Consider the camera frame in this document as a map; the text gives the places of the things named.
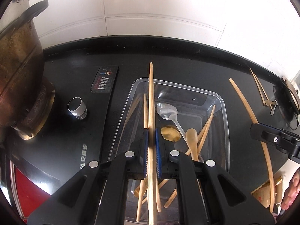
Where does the gold metal spoon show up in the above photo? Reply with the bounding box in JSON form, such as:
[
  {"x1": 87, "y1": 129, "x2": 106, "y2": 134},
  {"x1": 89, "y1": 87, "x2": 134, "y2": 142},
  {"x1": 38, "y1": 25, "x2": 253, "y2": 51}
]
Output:
[{"x1": 161, "y1": 125, "x2": 181, "y2": 143}]

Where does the brown metal pot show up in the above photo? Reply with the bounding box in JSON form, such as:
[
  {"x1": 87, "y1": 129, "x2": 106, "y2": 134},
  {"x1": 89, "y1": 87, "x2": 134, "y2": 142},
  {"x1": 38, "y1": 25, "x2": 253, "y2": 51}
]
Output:
[{"x1": 1, "y1": 0, "x2": 55, "y2": 140}]

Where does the cardboard box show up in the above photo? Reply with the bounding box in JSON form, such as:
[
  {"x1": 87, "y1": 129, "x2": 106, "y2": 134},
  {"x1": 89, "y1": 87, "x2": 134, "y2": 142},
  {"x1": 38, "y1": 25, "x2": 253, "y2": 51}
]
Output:
[{"x1": 251, "y1": 176, "x2": 283, "y2": 208}]

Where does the chopstick in container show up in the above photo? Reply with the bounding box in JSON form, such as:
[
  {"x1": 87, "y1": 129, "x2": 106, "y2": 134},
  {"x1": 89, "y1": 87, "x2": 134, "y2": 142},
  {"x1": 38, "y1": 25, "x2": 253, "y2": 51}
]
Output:
[{"x1": 163, "y1": 104, "x2": 216, "y2": 209}]

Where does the black label sticker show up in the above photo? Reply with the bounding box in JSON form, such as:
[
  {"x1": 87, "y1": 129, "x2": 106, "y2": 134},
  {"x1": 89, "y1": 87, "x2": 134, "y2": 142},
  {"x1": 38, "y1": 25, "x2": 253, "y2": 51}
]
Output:
[{"x1": 91, "y1": 66, "x2": 119, "y2": 94}]

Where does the clear plastic container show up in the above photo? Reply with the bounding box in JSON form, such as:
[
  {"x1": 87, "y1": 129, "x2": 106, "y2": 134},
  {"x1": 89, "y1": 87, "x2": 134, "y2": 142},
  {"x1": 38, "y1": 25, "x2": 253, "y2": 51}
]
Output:
[{"x1": 108, "y1": 78, "x2": 230, "y2": 224}]

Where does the long wooden chopstick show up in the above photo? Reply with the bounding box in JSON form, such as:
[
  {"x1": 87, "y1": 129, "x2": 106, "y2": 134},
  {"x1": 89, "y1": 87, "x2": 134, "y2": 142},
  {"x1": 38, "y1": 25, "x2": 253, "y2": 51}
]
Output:
[{"x1": 147, "y1": 62, "x2": 157, "y2": 224}]

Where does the silver stove knob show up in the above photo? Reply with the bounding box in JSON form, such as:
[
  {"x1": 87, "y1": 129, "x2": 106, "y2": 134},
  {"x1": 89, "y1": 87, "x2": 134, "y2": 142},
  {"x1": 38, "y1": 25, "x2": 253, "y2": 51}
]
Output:
[{"x1": 67, "y1": 97, "x2": 87, "y2": 120}]

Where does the silver spoon in container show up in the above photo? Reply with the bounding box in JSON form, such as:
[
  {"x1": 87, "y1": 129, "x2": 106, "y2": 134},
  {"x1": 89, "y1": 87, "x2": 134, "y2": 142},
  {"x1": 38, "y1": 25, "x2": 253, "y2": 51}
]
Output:
[{"x1": 156, "y1": 101, "x2": 205, "y2": 162}]

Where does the round cutting board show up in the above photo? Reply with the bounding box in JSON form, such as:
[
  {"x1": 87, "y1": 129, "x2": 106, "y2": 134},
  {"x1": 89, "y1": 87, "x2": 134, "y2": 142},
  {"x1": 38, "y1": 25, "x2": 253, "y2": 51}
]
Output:
[{"x1": 282, "y1": 76, "x2": 299, "y2": 115}]

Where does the beige spoon in container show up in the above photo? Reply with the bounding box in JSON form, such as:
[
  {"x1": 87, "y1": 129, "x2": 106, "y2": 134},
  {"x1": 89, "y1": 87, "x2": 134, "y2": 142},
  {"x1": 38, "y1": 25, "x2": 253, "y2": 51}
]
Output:
[{"x1": 186, "y1": 128, "x2": 199, "y2": 161}]

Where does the silver metal spoon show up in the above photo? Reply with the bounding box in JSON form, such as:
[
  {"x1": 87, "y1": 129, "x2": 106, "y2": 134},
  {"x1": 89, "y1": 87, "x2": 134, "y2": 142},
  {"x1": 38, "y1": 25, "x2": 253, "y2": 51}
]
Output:
[{"x1": 271, "y1": 100, "x2": 278, "y2": 116}]

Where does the person's hand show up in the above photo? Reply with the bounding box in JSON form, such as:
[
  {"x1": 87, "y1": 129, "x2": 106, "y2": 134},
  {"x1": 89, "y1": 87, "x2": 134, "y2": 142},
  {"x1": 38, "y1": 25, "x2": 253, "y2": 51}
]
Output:
[{"x1": 281, "y1": 169, "x2": 299, "y2": 210}]

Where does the beige plastic spoon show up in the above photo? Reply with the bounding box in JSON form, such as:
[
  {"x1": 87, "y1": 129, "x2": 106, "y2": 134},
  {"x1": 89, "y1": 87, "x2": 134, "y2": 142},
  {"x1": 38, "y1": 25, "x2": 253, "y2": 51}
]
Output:
[{"x1": 265, "y1": 100, "x2": 277, "y2": 106}]

